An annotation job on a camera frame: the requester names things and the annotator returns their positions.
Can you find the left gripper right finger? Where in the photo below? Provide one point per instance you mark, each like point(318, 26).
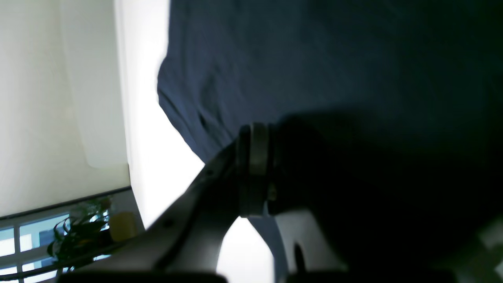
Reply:
point(311, 259)

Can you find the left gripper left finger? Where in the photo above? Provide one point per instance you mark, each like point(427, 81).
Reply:
point(183, 244)

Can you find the black T-shirt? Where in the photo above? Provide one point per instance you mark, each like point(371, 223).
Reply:
point(386, 115)

